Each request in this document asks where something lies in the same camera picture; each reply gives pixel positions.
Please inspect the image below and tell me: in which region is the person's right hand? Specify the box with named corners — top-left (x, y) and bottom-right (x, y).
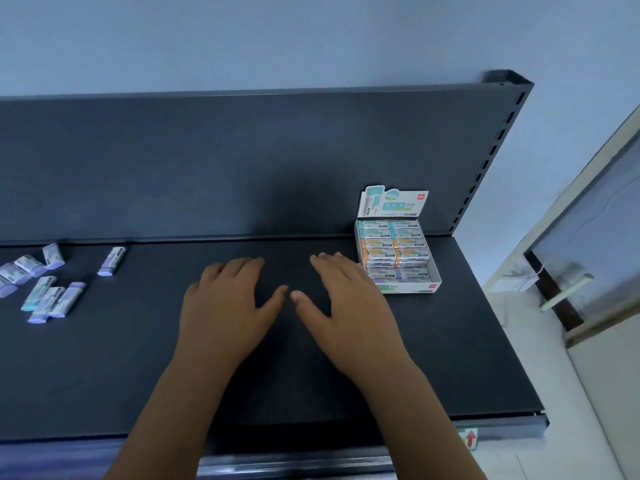
top-left (291, 252), bottom-right (416, 388)

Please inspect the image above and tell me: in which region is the pile of small erasers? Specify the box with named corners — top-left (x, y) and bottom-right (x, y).
top-left (0, 243), bottom-right (127, 325)

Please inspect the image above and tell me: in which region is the white door handle bar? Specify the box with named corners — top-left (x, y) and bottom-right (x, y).
top-left (539, 273), bottom-right (595, 311)

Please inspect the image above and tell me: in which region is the dark grey shelf back panel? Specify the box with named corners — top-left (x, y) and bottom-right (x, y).
top-left (0, 84), bottom-right (523, 245)

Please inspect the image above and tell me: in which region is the white door frame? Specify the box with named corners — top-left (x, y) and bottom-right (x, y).
top-left (482, 104), bottom-right (640, 295)

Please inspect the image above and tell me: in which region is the person's left forearm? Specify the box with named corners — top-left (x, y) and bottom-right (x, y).
top-left (102, 357), bottom-right (236, 480)

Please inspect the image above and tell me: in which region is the white box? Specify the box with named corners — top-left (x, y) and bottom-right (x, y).
top-left (355, 184), bottom-right (443, 295)

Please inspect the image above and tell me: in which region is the shelf front price rail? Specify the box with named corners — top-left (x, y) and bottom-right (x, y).
top-left (0, 412), bottom-right (551, 480)

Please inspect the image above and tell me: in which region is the person's left hand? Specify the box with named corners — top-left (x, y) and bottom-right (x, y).
top-left (172, 257), bottom-right (289, 378)

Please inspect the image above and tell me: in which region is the glass door with dark frame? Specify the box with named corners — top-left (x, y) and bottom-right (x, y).
top-left (522, 144), bottom-right (640, 345)

